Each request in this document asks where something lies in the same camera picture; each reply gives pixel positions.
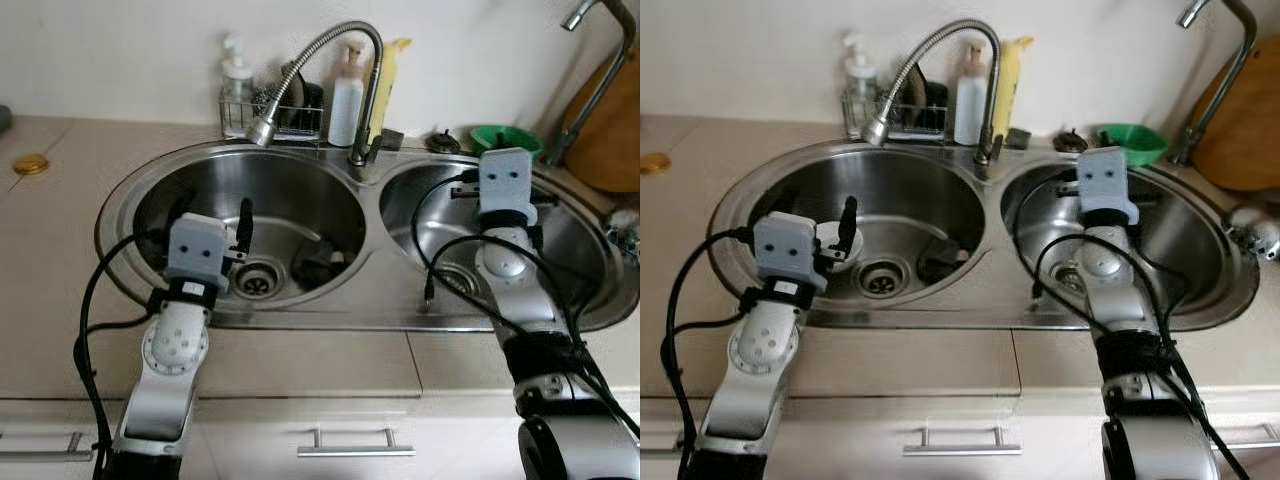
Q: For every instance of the clear soap pump bottle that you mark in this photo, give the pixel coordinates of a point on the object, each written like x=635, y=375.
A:
x=860, y=80
x=238, y=85

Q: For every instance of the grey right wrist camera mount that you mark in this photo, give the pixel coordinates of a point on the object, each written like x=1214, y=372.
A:
x=505, y=185
x=1108, y=185

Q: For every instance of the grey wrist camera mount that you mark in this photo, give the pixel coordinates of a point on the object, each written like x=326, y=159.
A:
x=505, y=185
x=197, y=250
x=788, y=250
x=1108, y=185

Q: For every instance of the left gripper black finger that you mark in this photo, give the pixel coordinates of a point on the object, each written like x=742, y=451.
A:
x=848, y=222
x=772, y=204
x=182, y=206
x=245, y=225

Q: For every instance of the small dark sponge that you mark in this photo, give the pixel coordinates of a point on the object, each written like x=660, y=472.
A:
x=393, y=140
x=1020, y=138

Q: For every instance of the white bottle with tan pump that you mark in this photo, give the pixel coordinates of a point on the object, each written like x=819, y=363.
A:
x=346, y=115
x=970, y=110

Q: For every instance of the gold jar lid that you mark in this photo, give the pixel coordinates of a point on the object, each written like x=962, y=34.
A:
x=30, y=164
x=655, y=163

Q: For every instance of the green plastic bowl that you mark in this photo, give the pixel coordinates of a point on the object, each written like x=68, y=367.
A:
x=1135, y=140
x=505, y=135

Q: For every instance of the white sink base cabinet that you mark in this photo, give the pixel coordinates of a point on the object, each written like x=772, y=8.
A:
x=860, y=445
x=250, y=440

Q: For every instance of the black dish brush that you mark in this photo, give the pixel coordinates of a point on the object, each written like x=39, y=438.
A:
x=935, y=100
x=310, y=105

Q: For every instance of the yellow detergent bottle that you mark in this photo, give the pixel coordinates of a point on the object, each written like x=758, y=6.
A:
x=1015, y=75
x=395, y=70

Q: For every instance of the steel gooseneck faucet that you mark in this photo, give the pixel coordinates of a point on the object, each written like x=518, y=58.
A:
x=597, y=92
x=1220, y=92

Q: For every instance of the black sink plug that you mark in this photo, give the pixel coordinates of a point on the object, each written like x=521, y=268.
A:
x=1070, y=142
x=443, y=143

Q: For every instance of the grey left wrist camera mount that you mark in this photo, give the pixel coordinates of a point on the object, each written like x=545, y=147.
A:
x=197, y=250
x=788, y=250

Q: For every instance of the white ceramic bowl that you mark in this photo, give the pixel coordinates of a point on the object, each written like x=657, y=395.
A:
x=829, y=233

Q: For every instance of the stainless steel double sink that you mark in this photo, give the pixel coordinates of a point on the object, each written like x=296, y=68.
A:
x=920, y=200
x=300, y=200

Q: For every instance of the wooden cutting board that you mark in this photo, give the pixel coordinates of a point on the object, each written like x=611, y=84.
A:
x=1250, y=130
x=615, y=140

